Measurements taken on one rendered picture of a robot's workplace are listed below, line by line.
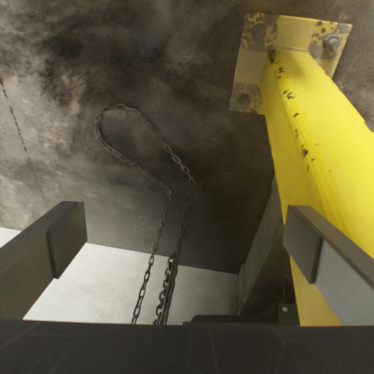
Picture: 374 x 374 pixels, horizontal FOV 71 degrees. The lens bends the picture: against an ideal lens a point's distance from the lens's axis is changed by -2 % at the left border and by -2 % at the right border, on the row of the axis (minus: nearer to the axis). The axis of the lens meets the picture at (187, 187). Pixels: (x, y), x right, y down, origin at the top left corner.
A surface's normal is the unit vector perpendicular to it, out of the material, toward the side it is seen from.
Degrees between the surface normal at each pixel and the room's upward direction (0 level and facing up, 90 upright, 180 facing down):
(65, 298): 90
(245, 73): 0
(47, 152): 0
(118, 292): 90
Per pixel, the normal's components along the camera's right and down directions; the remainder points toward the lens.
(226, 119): -0.14, 0.64
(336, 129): 0.07, -0.75
